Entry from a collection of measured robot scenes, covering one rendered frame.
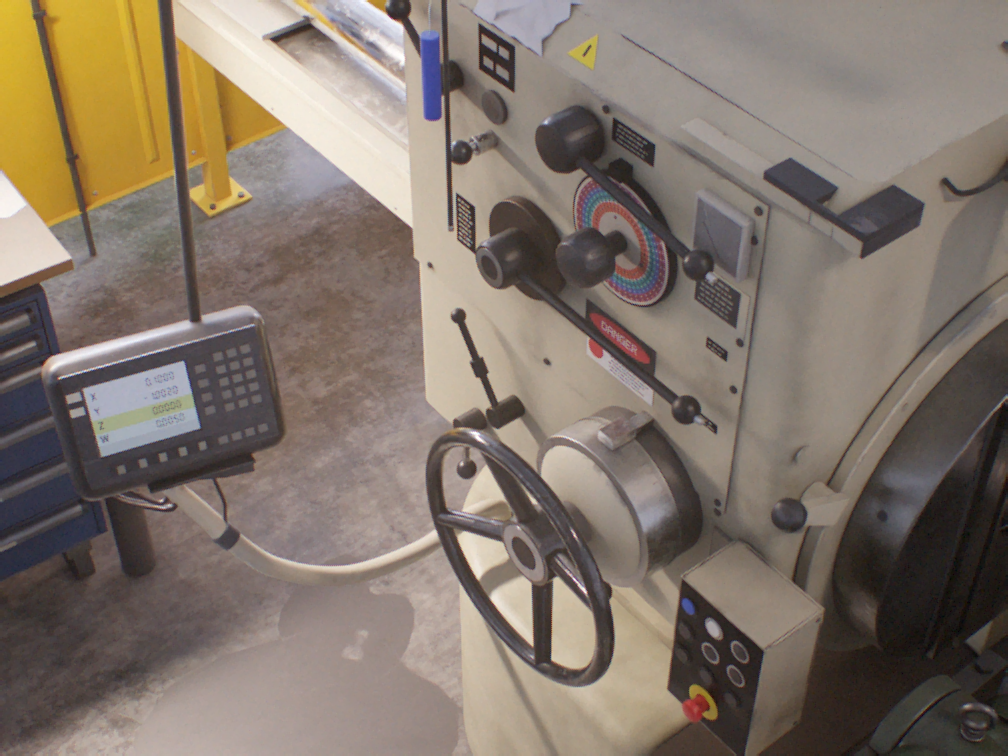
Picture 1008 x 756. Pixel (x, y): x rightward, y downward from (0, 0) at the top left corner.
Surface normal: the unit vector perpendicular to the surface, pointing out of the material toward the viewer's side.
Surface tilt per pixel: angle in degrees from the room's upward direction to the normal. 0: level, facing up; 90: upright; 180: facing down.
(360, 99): 0
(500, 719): 90
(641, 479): 31
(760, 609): 0
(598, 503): 65
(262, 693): 0
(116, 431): 71
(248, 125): 90
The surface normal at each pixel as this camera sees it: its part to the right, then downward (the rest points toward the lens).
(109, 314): 0.00, -0.73
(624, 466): 0.21, -0.51
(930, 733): -0.32, -0.49
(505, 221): -0.78, 0.43
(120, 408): 0.38, 0.35
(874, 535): -0.75, 0.20
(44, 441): 0.57, 0.56
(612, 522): -0.42, 0.38
